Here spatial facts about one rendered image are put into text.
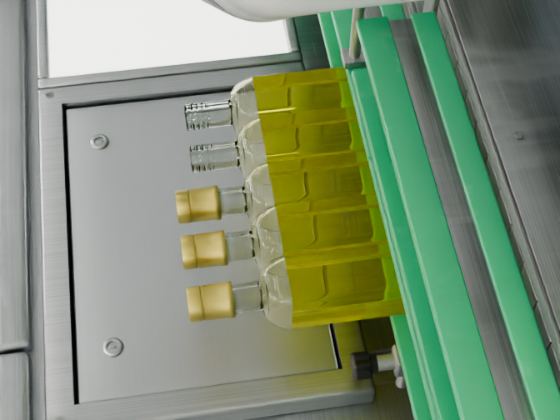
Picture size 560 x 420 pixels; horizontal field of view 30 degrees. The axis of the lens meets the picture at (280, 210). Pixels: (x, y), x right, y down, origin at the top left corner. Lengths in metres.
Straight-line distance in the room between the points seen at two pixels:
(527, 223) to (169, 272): 0.45
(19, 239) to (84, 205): 0.08
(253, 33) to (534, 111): 0.53
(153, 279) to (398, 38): 0.38
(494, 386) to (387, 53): 0.35
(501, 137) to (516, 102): 0.05
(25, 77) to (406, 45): 0.56
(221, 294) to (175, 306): 0.17
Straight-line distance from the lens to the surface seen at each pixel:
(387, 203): 1.00
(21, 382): 1.14
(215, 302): 0.99
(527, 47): 1.02
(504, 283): 0.88
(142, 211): 1.23
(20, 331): 1.17
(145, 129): 1.30
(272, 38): 1.39
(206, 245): 1.02
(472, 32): 1.03
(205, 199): 1.06
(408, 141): 0.95
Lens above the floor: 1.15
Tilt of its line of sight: 5 degrees down
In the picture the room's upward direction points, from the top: 97 degrees counter-clockwise
